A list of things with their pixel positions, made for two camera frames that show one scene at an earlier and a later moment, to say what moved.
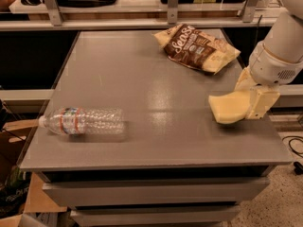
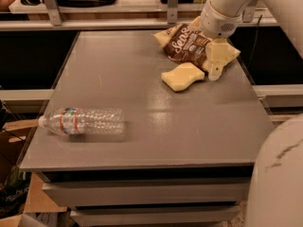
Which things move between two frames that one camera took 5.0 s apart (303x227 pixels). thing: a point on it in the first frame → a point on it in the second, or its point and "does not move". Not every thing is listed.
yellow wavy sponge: [230, 107] → [181, 78]
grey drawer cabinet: [175, 165] does not move
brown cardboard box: [15, 137] does not move
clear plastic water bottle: [84, 120] does not move
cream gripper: [271, 68] → [215, 23]
